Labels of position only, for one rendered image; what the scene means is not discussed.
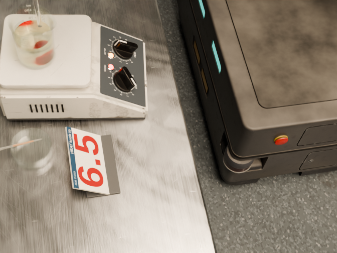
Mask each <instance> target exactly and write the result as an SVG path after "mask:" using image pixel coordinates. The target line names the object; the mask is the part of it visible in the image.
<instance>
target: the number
mask: <svg viewBox="0 0 337 253"><path fill-rule="evenodd" d="M72 137H73V145H74V152H75V160H76V168H77V176H78V184H79V187H84V188H90V189H95V190H100V191H106V189H105V182H104V176H103V169H102V163H101V156H100V150H99V143H98V136H95V135H91V134H87V133H84V132H80V131H76V130H72Z"/></svg>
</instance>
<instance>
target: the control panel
mask: <svg viewBox="0 0 337 253"><path fill-rule="evenodd" d="M119 39H122V40H126V41H129V42H133V43H136V44H137V45H138V48H137V49H136V50H135V51H134V52H133V55H132V57H131V58H130V59H122V58H120V57H118V56H117V55H116V54H115V52H114V50H113V44H114V42H115V41H116V40H119ZM109 53H112V54H113V58H111V57H109V55H108V54H109ZM110 64H111V65H113V67H114V68H113V69H110V68H109V67H108V65H110ZM123 66H125V67H127V69H128V70H129V72H130V74H131V75H132V77H133V79H134V80H135V82H136V87H135V88H134V89H133V90H131V91H130V92H123V91H121V90H119V89H118V88H117V87H116V86H115V84H114V81H113V76H114V74H115V73H116V72H118V71H119V70H120V69H121V68H122V67H123ZM100 93H101V94H104V95H107V96H110V97H114V98H117V99H120V100H123V101H127V102H130V103H133V104H136V105H140V106H143V107H146V103H145V79H144V56H143V41H141V40H138V39H135V38H133V37H130V36H127V35H125V34H122V33H119V32H117V31H114V30H112V29H109V28H106V27H104V26H101V27H100Z"/></svg>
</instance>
